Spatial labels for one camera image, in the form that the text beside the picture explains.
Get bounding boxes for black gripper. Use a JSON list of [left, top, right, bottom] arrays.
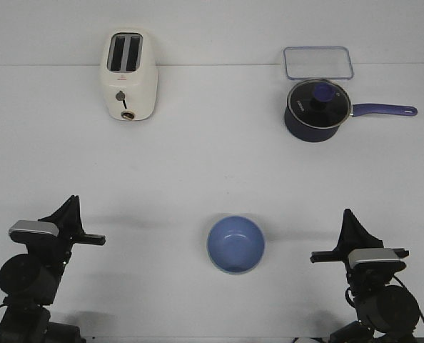
[[311, 209, 409, 289], [26, 195, 106, 275]]

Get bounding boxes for blue plastic bowl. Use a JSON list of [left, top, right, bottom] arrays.
[[206, 216, 266, 274]]

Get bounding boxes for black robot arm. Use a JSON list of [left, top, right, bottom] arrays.
[[0, 195, 106, 342], [76, 209, 424, 342]]

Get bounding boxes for dark blue saucepan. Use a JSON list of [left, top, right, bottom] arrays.
[[283, 79, 418, 143]]

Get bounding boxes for glass pot lid blue knob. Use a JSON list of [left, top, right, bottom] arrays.
[[287, 79, 352, 129]]

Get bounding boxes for cream two-slot toaster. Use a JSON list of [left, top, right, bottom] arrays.
[[99, 28, 158, 121]]

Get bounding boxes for clear plastic food container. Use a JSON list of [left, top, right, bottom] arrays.
[[283, 46, 354, 81]]

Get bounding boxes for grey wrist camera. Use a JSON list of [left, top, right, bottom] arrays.
[[347, 248, 408, 274], [9, 220, 59, 244]]

